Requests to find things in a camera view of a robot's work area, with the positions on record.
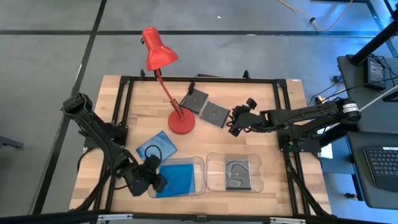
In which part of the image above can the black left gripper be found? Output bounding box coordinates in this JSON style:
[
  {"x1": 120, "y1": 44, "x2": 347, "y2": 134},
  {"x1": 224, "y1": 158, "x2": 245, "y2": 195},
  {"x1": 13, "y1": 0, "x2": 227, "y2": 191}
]
[{"x1": 124, "y1": 166, "x2": 168, "y2": 197}]

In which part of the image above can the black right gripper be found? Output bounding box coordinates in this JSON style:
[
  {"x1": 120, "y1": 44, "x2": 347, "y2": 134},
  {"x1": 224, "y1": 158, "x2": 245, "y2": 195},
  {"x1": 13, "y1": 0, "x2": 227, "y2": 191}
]
[{"x1": 228, "y1": 105, "x2": 267, "y2": 138}]

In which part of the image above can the black jewel case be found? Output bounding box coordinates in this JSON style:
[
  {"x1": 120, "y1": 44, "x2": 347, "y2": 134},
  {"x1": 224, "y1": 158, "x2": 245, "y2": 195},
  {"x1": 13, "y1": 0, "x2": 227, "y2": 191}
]
[
  {"x1": 198, "y1": 101, "x2": 231, "y2": 129},
  {"x1": 179, "y1": 88, "x2": 210, "y2": 115},
  {"x1": 224, "y1": 159, "x2": 252, "y2": 191}
]

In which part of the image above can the clear plastic bin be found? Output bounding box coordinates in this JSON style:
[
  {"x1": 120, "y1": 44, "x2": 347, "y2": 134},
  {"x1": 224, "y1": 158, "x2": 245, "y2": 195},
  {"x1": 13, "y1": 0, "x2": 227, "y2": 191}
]
[
  {"x1": 147, "y1": 156, "x2": 207, "y2": 200},
  {"x1": 205, "y1": 152, "x2": 264, "y2": 193}
]

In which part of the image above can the black rig beam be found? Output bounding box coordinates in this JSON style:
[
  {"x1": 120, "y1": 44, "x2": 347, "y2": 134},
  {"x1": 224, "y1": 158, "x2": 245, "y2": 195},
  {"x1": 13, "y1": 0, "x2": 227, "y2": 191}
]
[{"x1": 0, "y1": 210, "x2": 398, "y2": 224}]

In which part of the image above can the white paper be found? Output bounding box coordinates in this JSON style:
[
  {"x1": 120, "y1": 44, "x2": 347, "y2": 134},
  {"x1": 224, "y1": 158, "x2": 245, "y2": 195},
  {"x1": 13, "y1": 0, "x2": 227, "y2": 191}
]
[{"x1": 319, "y1": 143, "x2": 334, "y2": 160}]

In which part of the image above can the red desk lamp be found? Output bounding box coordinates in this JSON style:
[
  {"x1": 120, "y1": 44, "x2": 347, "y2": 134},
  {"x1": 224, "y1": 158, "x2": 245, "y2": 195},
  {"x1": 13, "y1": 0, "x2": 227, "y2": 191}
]
[{"x1": 141, "y1": 26, "x2": 197, "y2": 136}]

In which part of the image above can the dark keyboard tray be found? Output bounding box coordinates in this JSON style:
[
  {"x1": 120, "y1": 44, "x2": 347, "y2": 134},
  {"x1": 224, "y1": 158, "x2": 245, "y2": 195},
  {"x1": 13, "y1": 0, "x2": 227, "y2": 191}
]
[{"x1": 346, "y1": 130, "x2": 398, "y2": 210}]

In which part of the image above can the grey side desk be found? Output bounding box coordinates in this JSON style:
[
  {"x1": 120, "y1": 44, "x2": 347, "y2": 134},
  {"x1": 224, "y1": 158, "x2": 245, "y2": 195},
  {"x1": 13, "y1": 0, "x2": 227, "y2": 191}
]
[{"x1": 337, "y1": 54, "x2": 398, "y2": 134}]

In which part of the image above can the black power brick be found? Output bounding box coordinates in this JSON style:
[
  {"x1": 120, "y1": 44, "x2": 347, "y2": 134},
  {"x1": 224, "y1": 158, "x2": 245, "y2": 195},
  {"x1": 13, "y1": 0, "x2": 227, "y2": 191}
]
[{"x1": 363, "y1": 57, "x2": 387, "y2": 91}]

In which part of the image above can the black keyboard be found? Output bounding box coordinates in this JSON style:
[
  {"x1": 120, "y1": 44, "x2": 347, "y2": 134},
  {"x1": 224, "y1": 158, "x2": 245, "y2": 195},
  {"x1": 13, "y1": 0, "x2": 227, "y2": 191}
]
[{"x1": 363, "y1": 146, "x2": 398, "y2": 194}]

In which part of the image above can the dark grey furniture foot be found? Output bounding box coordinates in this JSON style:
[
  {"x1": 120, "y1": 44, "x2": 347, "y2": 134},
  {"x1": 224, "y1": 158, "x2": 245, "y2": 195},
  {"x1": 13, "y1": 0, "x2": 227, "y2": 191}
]
[{"x1": 0, "y1": 135, "x2": 25, "y2": 150}]

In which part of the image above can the black rig pole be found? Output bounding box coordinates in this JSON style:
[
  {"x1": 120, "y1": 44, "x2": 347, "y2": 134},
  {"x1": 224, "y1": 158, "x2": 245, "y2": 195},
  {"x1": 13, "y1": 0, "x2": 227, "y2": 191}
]
[{"x1": 349, "y1": 18, "x2": 398, "y2": 66}]

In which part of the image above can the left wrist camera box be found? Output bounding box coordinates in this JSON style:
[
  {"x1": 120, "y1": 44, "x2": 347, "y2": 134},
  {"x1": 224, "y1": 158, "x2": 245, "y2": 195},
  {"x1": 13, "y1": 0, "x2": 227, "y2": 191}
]
[{"x1": 144, "y1": 154, "x2": 162, "y2": 171}]

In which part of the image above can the black camera cable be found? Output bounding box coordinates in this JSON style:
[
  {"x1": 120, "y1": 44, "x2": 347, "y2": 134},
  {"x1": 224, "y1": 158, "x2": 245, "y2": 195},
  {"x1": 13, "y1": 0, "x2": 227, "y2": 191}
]
[{"x1": 144, "y1": 144, "x2": 163, "y2": 160}]

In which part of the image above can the black aluminium table frame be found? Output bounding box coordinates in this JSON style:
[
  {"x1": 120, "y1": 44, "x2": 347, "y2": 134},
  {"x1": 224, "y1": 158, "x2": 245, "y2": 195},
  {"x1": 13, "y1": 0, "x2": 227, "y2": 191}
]
[{"x1": 105, "y1": 70, "x2": 312, "y2": 216}]

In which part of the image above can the black cable bundle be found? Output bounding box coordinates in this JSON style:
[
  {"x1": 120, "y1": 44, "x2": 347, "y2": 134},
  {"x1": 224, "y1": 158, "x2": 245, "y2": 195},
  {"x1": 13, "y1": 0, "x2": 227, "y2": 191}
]
[
  {"x1": 285, "y1": 154, "x2": 330, "y2": 217},
  {"x1": 74, "y1": 148, "x2": 122, "y2": 212}
]

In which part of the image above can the yellow cable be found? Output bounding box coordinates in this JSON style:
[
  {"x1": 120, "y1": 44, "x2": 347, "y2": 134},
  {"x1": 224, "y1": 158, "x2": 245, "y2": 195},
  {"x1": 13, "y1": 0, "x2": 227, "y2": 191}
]
[{"x1": 275, "y1": 0, "x2": 355, "y2": 32}]

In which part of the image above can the white cable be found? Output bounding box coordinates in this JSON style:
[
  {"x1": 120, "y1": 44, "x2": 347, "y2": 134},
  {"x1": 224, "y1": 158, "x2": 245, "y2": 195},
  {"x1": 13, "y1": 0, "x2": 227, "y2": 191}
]
[{"x1": 357, "y1": 83, "x2": 398, "y2": 113}]

